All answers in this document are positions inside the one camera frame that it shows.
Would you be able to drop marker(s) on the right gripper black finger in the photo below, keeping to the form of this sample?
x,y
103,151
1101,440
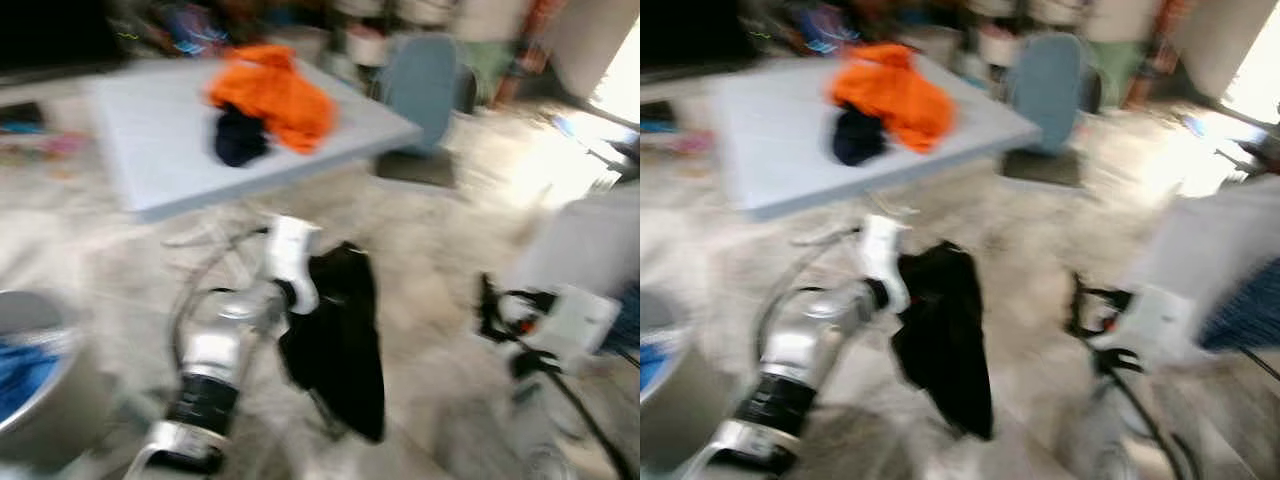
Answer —
x,y
489,305
1076,305

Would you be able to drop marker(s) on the black garment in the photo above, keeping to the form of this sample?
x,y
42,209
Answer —
x,y
945,350
340,350

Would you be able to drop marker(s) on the orange shirt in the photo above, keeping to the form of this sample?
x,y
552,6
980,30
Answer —
x,y
900,100
280,100

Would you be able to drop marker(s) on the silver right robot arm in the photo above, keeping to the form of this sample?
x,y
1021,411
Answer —
x,y
1110,430
535,420

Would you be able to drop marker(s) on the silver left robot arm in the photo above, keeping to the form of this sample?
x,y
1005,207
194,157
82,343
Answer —
x,y
215,350
800,350

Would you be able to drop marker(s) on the white hanging garment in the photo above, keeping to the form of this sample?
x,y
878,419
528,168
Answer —
x,y
590,240
1210,240

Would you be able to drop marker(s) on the blue plaid shirt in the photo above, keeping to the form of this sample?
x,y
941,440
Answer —
x,y
625,320
1245,310

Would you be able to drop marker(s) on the white folding chair grey seat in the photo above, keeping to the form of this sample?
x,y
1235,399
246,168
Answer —
x,y
1040,168
415,168

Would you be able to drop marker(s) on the grey round laundry tub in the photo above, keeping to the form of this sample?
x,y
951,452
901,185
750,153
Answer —
x,y
690,420
60,420

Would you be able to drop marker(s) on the pale blue cushion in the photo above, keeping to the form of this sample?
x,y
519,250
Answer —
x,y
1045,90
420,90

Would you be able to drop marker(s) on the green laundry basket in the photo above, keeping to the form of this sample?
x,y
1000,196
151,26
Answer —
x,y
1112,65
490,65

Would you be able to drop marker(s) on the navy blue garment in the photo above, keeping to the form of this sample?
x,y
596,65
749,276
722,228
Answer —
x,y
240,140
858,140

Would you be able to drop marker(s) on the pale blue folding table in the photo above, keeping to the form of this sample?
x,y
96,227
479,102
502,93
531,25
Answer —
x,y
780,140
160,140

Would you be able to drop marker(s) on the black television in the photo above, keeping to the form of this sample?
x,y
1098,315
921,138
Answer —
x,y
55,35
690,32

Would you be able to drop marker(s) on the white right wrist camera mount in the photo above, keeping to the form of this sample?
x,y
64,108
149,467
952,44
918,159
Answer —
x,y
575,320
1150,325

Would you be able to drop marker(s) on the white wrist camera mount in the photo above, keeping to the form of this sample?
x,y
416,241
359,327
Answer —
x,y
885,250
1150,325
290,250
575,320

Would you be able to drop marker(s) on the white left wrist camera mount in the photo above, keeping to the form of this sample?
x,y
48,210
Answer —
x,y
885,250
290,250

